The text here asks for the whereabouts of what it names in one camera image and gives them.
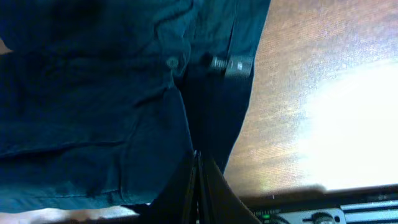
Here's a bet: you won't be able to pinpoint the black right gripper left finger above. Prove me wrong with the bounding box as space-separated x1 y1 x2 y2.
139 152 197 224

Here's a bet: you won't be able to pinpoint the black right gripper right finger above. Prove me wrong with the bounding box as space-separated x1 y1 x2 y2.
197 154 261 224

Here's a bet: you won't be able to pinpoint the navy blue shorts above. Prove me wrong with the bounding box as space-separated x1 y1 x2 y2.
1 0 270 213

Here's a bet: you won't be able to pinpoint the grey robot base unit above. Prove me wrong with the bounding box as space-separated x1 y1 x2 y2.
241 185 397 224

